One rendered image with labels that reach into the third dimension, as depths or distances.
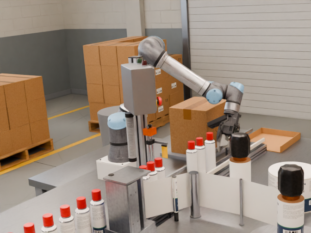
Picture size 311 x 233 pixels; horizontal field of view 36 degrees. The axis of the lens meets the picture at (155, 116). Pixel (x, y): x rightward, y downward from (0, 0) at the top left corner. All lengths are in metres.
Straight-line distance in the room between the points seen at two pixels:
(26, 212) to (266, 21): 4.93
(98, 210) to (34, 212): 0.57
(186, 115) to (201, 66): 4.51
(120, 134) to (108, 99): 3.78
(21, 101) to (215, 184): 3.90
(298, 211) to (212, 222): 0.39
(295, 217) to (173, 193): 0.49
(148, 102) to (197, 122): 0.77
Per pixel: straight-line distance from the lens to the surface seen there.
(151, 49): 2.32
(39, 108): 5.71
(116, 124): 2.40
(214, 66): 7.04
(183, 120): 2.69
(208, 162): 2.36
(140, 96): 1.91
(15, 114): 5.50
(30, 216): 2.24
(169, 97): 6.50
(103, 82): 6.17
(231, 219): 1.94
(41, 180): 2.63
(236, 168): 2.00
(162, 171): 2.01
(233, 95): 2.44
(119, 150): 2.44
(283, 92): 6.65
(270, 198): 1.79
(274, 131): 3.14
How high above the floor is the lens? 1.77
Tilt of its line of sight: 15 degrees down
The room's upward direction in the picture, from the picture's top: 4 degrees counter-clockwise
